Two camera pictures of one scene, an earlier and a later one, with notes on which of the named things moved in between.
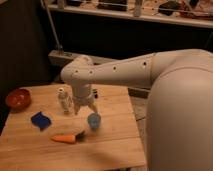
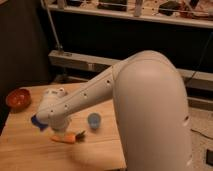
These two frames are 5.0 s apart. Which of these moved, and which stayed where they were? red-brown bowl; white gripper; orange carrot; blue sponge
Moved: white gripper
Stayed: red-brown bowl; orange carrot; blue sponge
